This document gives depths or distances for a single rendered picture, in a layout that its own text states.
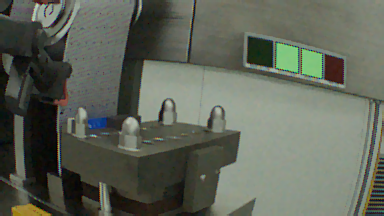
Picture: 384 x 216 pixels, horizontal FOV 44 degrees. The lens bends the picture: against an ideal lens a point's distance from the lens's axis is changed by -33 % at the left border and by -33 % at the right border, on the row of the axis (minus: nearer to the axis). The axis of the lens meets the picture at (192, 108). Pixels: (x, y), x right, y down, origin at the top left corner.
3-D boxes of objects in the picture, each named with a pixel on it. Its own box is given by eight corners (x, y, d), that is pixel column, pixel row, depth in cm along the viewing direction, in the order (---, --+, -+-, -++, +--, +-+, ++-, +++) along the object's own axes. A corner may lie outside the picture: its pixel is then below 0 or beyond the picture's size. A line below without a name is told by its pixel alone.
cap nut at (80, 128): (68, 134, 95) (69, 107, 95) (78, 133, 99) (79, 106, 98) (83, 139, 94) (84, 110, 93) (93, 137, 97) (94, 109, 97)
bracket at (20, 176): (9, 179, 99) (15, 33, 96) (23, 176, 105) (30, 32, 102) (22, 186, 97) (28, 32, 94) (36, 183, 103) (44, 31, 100)
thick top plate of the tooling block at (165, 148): (61, 167, 95) (60, 133, 95) (159, 149, 132) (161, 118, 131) (137, 194, 89) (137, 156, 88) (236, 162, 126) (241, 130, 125)
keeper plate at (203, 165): (181, 211, 105) (187, 151, 104) (204, 201, 114) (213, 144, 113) (194, 213, 104) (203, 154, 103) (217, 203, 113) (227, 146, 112)
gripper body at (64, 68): (61, 103, 92) (45, 83, 86) (29, 95, 96) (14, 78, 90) (74, 66, 94) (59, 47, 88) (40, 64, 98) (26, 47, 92)
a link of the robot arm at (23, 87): (44, 25, 78) (11, 24, 79) (20, 92, 74) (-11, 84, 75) (54, 57, 89) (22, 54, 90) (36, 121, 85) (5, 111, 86)
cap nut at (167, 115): (153, 122, 125) (156, 97, 125) (162, 120, 129) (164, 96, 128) (171, 125, 124) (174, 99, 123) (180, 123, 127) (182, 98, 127)
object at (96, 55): (57, 131, 100) (69, 29, 98) (113, 123, 122) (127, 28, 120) (58, 132, 100) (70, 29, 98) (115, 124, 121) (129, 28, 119)
